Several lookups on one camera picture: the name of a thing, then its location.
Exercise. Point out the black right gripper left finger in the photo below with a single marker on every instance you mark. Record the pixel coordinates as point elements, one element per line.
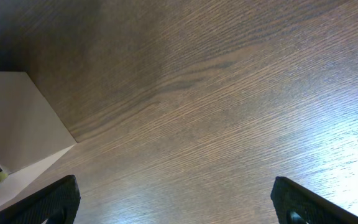
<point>56,203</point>

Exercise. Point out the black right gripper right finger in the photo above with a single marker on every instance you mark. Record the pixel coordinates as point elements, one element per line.
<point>295,204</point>

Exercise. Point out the cardboard box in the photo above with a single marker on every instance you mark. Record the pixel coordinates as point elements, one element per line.
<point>32,136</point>

